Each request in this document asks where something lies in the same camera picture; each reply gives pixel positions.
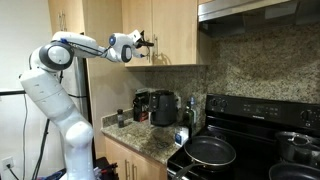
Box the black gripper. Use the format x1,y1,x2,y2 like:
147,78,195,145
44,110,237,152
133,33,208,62
134,31,154,58

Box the cabinet door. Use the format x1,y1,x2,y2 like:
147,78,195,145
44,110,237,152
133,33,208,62
122,0,152,67
152,0,198,65

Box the black air fryer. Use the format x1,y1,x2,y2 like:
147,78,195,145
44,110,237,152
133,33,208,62
149,90,177,127

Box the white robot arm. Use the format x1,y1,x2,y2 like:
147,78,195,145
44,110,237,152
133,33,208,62
19,30,154,180

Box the cabinet above refrigerator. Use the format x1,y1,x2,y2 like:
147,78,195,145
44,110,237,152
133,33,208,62
48,0,85,34

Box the lower wooden cabinet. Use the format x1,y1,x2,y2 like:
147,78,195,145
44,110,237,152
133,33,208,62
105,137,167,180

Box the black red coffee maker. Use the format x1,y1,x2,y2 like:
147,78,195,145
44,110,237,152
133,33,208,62
133,88,149,122

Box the clear blue-cap bottle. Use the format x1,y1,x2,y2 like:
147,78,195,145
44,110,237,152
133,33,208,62
190,96,197,124

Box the small dark spice jar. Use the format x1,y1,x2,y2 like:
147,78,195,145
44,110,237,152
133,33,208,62
117,109,124,128

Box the dark green glass bottle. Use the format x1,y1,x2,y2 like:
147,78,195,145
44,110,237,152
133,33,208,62
183,101,194,138

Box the white salt container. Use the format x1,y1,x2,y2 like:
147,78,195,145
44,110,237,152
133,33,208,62
174,127,189,146

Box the scissors on counter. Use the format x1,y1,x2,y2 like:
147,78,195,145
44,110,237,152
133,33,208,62
154,136,169,149

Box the front black frying pan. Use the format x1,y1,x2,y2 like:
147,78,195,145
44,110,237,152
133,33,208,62
173,136,236,180

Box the black frying pan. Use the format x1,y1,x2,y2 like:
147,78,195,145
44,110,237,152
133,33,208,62
173,136,236,180
269,163,320,180

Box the steel range hood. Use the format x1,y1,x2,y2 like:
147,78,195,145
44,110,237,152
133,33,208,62
197,0,320,38

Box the black electric stove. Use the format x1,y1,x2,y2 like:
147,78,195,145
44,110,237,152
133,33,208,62
167,94,320,180

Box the black pot on stove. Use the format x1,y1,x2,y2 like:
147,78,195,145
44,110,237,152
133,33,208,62
275,131,320,168

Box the camera on tripod arm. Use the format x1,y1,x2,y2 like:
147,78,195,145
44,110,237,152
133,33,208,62
0,90,26,96

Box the wall power outlet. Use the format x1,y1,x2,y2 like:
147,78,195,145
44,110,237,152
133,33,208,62
2,156,14,170

